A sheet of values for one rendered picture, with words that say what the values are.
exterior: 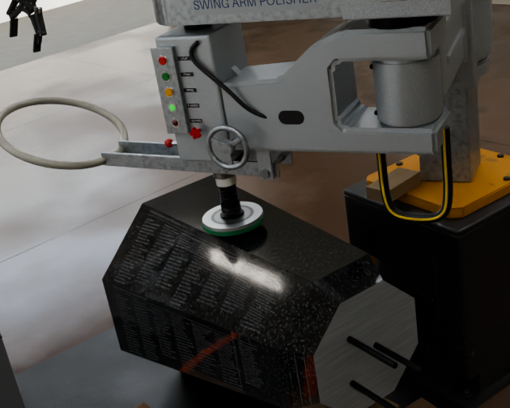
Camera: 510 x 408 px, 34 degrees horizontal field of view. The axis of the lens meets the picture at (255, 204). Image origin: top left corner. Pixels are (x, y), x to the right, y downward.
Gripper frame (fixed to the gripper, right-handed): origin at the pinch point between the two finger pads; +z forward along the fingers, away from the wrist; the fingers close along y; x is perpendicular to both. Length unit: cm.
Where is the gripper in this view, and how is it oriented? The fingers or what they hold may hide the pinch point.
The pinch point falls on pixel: (25, 40)
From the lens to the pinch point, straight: 315.5
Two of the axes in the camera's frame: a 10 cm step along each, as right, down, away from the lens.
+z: -2.1, 8.1, 5.5
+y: 7.5, 4.9, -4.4
